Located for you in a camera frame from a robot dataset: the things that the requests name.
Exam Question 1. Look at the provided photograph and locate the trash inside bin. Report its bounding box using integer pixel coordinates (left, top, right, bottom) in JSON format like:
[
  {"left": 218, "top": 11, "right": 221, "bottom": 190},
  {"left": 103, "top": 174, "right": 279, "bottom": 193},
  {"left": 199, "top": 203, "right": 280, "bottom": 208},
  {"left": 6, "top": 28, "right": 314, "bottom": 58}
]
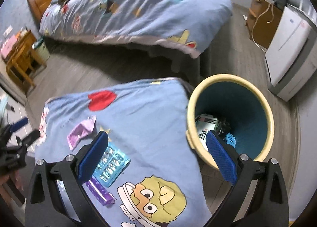
[{"left": 195, "top": 114, "right": 236, "bottom": 151}]

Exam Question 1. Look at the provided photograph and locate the yellow-rimmed teal trash bin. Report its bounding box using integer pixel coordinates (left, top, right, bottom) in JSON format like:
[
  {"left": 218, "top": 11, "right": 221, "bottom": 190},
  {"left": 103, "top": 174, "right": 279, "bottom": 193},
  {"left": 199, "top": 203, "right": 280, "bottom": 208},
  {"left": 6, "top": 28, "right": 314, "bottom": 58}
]
[{"left": 186, "top": 74, "right": 275, "bottom": 169}]

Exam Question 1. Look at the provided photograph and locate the teal pill blister pack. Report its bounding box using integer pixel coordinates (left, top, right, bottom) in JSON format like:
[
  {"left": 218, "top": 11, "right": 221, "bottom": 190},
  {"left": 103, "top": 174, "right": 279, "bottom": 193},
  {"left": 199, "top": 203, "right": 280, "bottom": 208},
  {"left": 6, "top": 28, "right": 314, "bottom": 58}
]
[{"left": 93, "top": 142, "right": 130, "bottom": 188}]

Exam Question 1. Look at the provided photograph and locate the purple plastic strip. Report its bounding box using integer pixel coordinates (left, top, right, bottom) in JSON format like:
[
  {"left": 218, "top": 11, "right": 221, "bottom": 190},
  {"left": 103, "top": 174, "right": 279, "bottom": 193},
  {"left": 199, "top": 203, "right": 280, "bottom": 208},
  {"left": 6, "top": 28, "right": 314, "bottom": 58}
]
[{"left": 85, "top": 176, "right": 116, "bottom": 206}]

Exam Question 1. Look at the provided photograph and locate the pink purple wrapper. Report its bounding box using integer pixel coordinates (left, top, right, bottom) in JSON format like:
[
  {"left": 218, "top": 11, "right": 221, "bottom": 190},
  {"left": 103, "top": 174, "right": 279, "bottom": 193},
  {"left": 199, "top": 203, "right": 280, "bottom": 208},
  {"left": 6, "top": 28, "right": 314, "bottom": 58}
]
[{"left": 67, "top": 116, "right": 97, "bottom": 151}]

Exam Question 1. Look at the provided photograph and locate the wooden bedside stool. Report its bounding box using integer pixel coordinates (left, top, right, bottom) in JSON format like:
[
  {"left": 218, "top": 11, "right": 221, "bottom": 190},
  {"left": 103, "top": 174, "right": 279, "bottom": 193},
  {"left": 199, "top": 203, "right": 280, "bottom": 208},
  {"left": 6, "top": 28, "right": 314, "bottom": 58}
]
[{"left": 5, "top": 30, "right": 47, "bottom": 93}]

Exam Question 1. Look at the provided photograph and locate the white green container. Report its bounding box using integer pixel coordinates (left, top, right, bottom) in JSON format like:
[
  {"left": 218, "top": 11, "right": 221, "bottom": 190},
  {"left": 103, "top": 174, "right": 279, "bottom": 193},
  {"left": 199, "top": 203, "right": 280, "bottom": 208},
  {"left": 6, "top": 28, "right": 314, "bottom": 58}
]
[{"left": 32, "top": 37, "right": 51, "bottom": 61}]

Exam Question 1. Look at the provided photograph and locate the white air purifier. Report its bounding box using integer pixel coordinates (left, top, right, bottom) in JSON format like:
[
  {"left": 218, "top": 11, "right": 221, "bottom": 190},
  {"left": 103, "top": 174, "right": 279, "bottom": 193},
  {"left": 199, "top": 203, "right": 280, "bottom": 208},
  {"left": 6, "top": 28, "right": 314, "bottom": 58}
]
[{"left": 265, "top": 5, "right": 316, "bottom": 102}]

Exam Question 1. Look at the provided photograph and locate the wooden TV cabinet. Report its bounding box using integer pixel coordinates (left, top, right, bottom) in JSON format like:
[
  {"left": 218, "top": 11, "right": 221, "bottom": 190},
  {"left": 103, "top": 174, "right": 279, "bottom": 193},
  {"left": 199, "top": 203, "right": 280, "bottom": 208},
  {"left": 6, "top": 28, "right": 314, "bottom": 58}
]
[{"left": 245, "top": 0, "right": 283, "bottom": 49}]

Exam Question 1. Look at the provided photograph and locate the blue cartoon bed duvet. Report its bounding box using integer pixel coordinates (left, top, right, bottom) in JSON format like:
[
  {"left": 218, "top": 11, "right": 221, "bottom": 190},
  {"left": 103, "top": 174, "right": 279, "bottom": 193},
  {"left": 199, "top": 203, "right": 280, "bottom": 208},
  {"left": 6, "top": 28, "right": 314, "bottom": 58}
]
[{"left": 39, "top": 0, "right": 232, "bottom": 58}]

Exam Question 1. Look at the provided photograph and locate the white power cable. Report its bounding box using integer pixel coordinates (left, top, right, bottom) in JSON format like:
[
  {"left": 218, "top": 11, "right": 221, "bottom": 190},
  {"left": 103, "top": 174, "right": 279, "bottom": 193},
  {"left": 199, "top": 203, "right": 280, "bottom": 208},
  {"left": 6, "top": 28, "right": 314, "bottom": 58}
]
[{"left": 250, "top": 0, "right": 283, "bottom": 51}]

